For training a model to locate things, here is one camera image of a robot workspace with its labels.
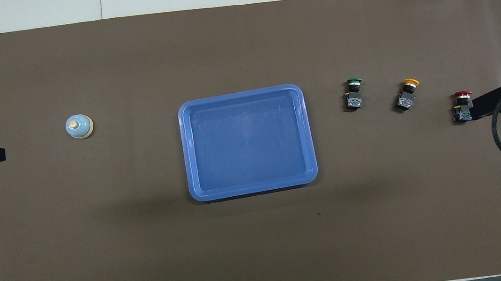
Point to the red push button switch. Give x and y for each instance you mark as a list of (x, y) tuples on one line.
[(463, 111)]

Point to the blue plastic tray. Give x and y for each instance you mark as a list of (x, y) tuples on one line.
[(248, 159)]

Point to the brown table mat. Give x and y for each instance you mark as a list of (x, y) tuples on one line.
[(149, 246)]

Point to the yellow push button switch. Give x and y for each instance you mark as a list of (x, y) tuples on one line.
[(405, 101)]

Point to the light blue service bell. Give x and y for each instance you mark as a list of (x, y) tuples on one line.
[(78, 127)]

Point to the green push button switch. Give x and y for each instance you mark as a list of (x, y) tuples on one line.
[(353, 100)]

